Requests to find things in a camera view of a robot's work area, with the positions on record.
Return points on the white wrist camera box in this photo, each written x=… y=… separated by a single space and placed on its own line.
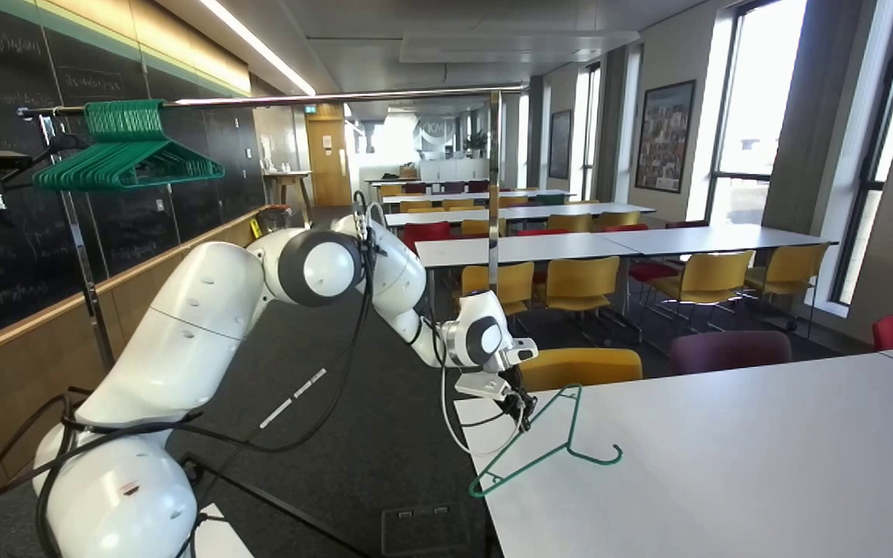
x=486 y=386

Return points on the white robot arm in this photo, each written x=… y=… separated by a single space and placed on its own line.
x=107 y=477

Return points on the near yellow chair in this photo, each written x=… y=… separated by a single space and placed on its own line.
x=572 y=368

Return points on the long white table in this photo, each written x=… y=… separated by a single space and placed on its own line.
x=581 y=247

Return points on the purple chair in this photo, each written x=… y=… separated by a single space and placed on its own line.
x=710 y=351

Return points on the green coat hanger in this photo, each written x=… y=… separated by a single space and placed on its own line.
x=514 y=459

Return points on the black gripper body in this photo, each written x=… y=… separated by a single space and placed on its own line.
x=520 y=408

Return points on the framed wall picture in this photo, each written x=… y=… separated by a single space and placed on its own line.
x=665 y=136

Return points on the yellow chair under table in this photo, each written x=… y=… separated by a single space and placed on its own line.
x=708 y=279
x=514 y=284
x=581 y=284
x=790 y=270

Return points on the bundle of green hangers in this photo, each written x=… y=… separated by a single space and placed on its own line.
x=129 y=149

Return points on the wooden door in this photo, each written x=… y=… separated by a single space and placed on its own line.
x=328 y=155

